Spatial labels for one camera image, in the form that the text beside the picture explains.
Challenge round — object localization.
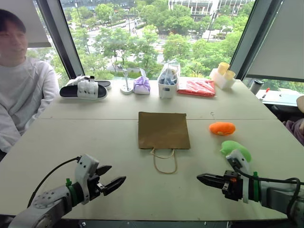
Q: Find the person in white sweatshirt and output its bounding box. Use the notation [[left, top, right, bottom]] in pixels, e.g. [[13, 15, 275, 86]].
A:
[[0, 9, 60, 154]]

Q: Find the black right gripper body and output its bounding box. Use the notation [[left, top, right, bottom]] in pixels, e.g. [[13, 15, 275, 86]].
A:
[[221, 170, 244, 202]]

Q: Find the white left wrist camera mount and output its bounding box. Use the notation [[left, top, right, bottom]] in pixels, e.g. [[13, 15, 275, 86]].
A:
[[75, 154, 100, 205]]

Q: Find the orange plush toy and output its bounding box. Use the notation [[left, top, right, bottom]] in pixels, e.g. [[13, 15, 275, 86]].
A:
[[209, 121, 237, 136]]

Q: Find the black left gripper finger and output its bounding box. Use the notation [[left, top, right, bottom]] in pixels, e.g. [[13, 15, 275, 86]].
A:
[[102, 176, 127, 197], [96, 165, 113, 177]]

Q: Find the purple cloth pouch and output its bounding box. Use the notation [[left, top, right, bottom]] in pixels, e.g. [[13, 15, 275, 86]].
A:
[[133, 76, 151, 95]]

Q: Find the red plastic package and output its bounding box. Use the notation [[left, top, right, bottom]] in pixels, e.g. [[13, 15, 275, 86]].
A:
[[177, 79, 217, 97]]

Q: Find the white roller blind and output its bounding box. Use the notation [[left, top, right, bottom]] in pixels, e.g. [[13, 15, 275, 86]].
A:
[[0, 0, 52, 48], [246, 0, 304, 80]]

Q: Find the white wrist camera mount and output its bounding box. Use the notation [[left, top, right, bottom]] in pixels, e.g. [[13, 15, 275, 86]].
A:
[[75, 154, 100, 205], [225, 149, 256, 204]]

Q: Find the person in purple clothing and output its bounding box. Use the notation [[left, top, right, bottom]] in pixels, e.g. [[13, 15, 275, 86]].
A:
[[283, 95, 304, 146]]

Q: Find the silver metal stand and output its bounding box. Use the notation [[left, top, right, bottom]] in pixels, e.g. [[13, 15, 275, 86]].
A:
[[120, 68, 134, 95]]

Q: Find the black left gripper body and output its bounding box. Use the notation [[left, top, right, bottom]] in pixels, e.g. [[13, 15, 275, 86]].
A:
[[86, 174, 105, 201]]

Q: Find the brown paper bag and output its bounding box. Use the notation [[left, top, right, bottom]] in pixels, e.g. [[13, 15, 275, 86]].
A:
[[138, 111, 191, 174]]

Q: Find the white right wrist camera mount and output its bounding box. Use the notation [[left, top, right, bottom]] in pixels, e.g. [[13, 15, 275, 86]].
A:
[[225, 149, 256, 204]]

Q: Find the black and white slide sandal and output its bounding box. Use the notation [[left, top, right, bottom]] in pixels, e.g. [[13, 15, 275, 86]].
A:
[[70, 75, 112, 90], [59, 79, 108, 101]]

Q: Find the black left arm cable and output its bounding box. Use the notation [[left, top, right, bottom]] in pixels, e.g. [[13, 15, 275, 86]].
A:
[[27, 156, 82, 208]]

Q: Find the green plush toy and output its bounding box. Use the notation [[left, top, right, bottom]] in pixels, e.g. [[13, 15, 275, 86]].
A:
[[219, 140, 252, 163]]

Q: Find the white side desk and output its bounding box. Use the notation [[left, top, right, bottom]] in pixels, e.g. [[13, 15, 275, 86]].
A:
[[255, 89, 304, 107]]

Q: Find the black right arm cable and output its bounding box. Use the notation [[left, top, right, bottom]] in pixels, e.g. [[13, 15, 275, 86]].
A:
[[234, 165, 304, 225]]

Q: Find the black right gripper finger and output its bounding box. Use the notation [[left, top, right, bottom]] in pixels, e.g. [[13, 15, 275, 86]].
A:
[[199, 179, 225, 190], [196, 173, 225, 181]]

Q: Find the white plastic basket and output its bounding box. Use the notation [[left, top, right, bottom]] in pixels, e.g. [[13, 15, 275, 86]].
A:
[[157, 79, 178, 99]]

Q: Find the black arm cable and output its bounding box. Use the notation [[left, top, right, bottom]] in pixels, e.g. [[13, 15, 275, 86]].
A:
[[234, 165, 304, 225], [27, 156, 82, 208]]

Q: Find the white cup holder block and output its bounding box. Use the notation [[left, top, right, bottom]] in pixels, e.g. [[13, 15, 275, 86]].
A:
[[209, 68, 237, 90]]

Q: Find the grey tumbler with black lid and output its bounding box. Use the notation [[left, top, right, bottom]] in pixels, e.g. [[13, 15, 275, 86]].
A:
[[249, 79, 265, 96]]

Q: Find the clear bag with blue contents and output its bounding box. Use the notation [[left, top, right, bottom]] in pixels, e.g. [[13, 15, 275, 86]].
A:
[[157, 58, 181, 86]]

